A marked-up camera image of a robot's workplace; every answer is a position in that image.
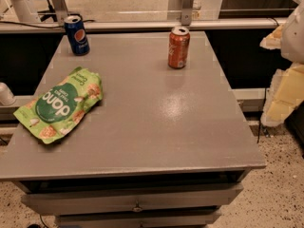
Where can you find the green rice chip bag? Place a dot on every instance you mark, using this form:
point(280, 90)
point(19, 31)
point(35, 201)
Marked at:
point(54, 114)

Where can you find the grey lower drawer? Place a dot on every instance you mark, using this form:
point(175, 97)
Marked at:
point(145, 219)

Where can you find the orange soda can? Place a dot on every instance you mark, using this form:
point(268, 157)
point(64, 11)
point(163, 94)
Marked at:
point(179, 39)

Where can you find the white cylinder at left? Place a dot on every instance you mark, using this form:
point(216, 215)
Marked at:
point(6, 96)

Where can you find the grey upper drawer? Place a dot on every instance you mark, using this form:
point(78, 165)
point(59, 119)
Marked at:
point(133, 200)

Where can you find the blue Pepsi can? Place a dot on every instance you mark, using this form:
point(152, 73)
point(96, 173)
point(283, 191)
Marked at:
point(76, 35)

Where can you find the white pipe top left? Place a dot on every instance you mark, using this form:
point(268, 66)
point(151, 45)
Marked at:
point(25, 11)

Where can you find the grey drawer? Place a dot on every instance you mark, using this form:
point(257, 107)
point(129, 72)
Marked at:
point(133, 200)
point(145, 219)

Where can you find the metal rail frame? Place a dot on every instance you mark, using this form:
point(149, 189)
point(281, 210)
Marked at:
point(152, 14)

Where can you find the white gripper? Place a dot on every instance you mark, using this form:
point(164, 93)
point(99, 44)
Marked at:
point(294, 37)

